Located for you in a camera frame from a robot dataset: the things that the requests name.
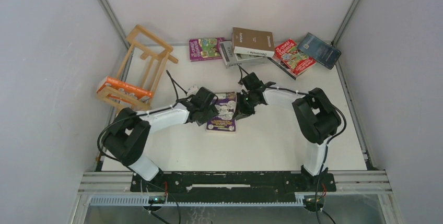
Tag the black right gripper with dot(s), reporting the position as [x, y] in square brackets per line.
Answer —
[241, 112]

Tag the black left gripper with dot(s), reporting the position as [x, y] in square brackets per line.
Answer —
[212, 112]

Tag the grey ianra book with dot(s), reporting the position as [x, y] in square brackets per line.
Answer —
[232, 59]

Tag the orange Treehouse book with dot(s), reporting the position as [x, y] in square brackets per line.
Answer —
[130, 90]

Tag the wooden book rack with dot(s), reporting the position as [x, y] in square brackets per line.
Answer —
[152, 53]

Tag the brown white Decorate book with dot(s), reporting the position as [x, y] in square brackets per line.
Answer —
[252, 42]

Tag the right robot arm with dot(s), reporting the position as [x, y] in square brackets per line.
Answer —
[317, 117]

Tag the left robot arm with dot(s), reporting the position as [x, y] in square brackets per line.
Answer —
[125, 138]

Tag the purple white cartoon book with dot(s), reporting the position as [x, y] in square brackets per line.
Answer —
[224, 121]

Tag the purple Treehouse book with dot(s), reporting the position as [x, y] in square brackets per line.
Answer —
[204, 49]

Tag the dark floral book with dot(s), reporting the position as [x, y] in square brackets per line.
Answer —
[276, 61]

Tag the red Treehouse book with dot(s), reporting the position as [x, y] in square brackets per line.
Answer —
[294, 59]

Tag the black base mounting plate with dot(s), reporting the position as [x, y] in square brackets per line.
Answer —
[234, 187]

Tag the dark blue book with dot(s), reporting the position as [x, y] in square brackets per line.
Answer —
[323, 53]

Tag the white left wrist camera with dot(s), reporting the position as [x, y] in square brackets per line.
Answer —
[193, 89]

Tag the aluminium frame rail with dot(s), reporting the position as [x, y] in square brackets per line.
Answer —
[113, 189]

